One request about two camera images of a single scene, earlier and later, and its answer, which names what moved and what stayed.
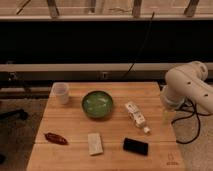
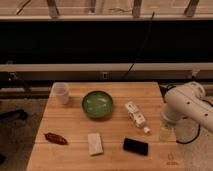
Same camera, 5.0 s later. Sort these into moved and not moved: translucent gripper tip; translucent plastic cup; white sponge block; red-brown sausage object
Moved: translucent gripper tip
Not moved: white sponge block; red-brown sausage object; translucent plastic cup
